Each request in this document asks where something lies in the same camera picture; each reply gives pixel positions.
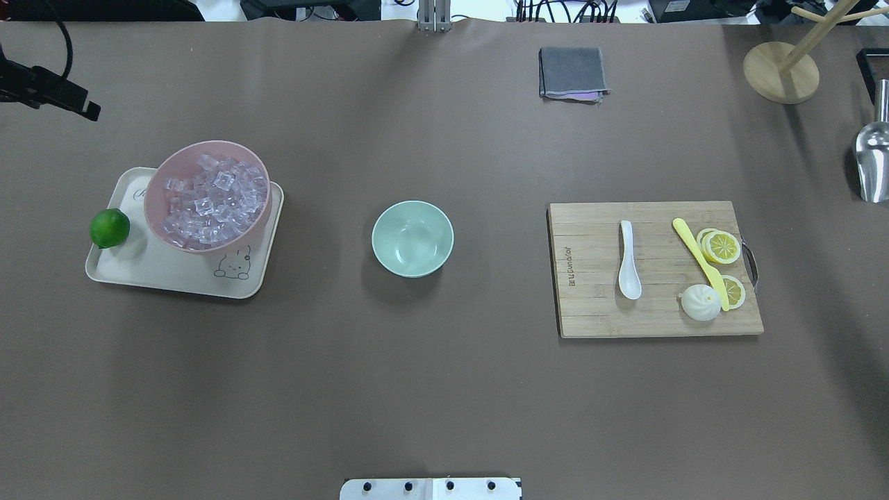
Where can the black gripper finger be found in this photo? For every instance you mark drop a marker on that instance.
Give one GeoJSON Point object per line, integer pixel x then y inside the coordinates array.
{"type": "Point", "coordinates": [58, 91]}

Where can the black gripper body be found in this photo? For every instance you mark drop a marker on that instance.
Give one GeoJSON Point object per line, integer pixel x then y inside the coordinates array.
{"type": "Point", "coordinates": [43, 85]}

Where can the white ceramic spoon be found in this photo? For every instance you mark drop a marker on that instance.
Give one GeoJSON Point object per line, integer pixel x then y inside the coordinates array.
{"type": "Point", "coordinates": [629, 282]}

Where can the pink bowl of ice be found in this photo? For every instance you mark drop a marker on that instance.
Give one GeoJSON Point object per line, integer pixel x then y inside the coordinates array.
{"type": "Point", "coordinates": [208, 197]}

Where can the mint green bowl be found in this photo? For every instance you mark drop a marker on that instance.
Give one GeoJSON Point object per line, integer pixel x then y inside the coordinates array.
{"type": "Point", "coordinates": [412, 238]}

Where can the green lime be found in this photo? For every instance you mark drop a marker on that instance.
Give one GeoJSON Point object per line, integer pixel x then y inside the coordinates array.
{"type": "Point", "coordinates": [109, 228]}

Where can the beige rabbit tray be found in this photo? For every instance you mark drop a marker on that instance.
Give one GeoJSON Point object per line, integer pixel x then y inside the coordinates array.
{"type": "Point", "coordinates": [145, 261]}

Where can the grey folded cloth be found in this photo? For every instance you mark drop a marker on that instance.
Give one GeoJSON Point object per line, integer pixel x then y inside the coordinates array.
{"type": "Point", "coordinates": [572, 73]}

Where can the bamboo cutting board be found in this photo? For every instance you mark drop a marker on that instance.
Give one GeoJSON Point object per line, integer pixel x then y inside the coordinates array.
{"type": "Point", "coordinates": [587, 250]}

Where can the white steamed bun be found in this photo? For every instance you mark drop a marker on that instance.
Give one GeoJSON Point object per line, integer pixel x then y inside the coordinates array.
{"type": "Point", "coordinates": [700, 302]}

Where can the upper lemon slices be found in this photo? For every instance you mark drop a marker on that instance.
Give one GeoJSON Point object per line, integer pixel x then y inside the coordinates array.
{"type": "Point", "coordinates": [719, 246]}

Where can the yellow plastic knife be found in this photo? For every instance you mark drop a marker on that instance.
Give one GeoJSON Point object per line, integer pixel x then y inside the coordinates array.
{"type": "Point", "coordinates": [714, 277]}

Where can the lower lemon slice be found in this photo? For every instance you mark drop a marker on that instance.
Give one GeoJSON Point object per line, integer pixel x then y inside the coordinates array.
{"type": "Point", "coordinates": [735, 291]}

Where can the wooden mug tree stand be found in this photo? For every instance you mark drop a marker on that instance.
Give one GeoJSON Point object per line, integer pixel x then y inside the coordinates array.
{"type": "Point", "coordinates": [785, 73]}

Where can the metal scoop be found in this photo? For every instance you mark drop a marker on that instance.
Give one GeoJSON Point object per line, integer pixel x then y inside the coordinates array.
{"type": "Point", "coordinates": [871, 150]}

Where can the aluminium camera post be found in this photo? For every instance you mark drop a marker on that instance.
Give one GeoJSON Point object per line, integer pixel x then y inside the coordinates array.
{"type": "Point", "coordinates": [434, 15]}

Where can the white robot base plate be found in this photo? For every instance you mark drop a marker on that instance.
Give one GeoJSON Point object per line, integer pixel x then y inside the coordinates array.
{"type": "Point", "coordinates": [433, 488]}

